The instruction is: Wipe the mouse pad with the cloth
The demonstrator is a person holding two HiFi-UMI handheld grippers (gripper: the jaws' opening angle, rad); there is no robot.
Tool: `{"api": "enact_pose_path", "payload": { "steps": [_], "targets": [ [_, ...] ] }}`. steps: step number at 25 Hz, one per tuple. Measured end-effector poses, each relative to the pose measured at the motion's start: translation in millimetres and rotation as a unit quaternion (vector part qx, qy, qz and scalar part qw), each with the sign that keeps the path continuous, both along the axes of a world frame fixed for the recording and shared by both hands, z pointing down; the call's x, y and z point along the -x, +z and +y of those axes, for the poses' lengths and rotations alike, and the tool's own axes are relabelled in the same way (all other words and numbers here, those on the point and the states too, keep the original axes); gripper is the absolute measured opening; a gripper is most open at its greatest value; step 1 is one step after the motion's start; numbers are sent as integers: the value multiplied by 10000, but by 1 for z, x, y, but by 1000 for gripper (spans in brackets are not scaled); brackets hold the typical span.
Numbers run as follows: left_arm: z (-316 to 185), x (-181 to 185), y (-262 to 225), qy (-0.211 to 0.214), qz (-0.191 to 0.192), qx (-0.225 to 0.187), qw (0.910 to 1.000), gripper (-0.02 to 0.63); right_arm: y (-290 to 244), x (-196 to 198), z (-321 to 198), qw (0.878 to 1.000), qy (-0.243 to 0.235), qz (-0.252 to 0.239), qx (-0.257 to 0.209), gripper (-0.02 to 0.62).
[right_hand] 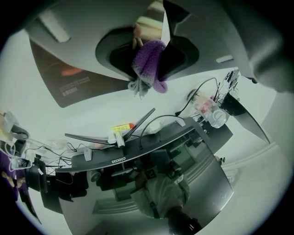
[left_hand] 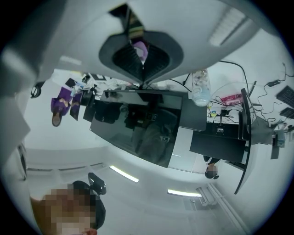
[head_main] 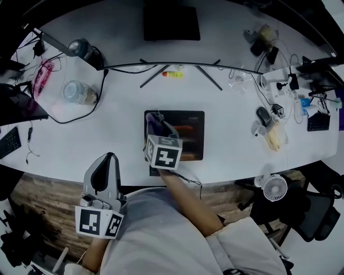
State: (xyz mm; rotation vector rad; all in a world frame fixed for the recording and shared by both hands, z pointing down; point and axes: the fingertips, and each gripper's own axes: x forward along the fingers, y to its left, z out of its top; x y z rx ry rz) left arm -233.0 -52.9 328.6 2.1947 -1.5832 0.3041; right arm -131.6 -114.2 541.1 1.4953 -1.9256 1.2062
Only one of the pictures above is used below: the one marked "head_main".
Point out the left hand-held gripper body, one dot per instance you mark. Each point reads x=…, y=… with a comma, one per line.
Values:
x=88, y=220

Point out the large curved black monitor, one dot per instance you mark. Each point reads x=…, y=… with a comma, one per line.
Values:
x=107, y=32

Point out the black power adapter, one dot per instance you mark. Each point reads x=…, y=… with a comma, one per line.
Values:
x=294, y=82

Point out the small white round device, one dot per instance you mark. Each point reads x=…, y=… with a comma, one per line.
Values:
x=264, y=81

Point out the white power strip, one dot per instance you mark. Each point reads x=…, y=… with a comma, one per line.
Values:
x=295, y=104

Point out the clear plastic bag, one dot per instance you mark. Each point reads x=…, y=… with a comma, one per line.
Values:
x=237, y=84

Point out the black office chair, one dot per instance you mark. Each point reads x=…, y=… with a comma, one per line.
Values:
x=319, y=217
x=24, y=241

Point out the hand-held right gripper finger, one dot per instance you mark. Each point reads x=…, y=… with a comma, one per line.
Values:
x=170, y=131

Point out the person's right forearm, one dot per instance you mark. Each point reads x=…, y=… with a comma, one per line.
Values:
x=190, y=201

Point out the pink box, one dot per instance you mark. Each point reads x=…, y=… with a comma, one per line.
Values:
x=43, y=76

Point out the purple cloth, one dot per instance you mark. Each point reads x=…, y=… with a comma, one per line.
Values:
x=154, y=123

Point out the yellow tube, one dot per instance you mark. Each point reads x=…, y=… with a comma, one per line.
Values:
x=173, y=75

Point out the blue packet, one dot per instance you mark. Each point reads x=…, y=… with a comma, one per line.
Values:
x=305, y=103

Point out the black keyboard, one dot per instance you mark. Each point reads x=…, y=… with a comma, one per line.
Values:
x=10, y=142
x=318, y=122

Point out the person's light shirt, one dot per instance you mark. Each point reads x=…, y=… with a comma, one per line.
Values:
x=161, y=236

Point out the dark striped mouse pad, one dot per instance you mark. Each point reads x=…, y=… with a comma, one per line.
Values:
x=193, y=126

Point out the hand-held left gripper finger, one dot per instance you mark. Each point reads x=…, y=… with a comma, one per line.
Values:
x=116, y=180
x=87, y=180

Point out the person's left forearm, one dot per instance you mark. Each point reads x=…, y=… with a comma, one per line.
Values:
x=96, y=255

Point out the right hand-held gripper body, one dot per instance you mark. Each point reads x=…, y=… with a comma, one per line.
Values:
x=164, y=155

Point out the small black plug adapter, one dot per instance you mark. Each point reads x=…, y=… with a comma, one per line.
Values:
x=278, y=110

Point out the black computer mouse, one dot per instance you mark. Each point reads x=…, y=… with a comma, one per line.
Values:
x=263, y=116

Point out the white desk fan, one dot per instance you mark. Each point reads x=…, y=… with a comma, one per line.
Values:
x=274, y=188

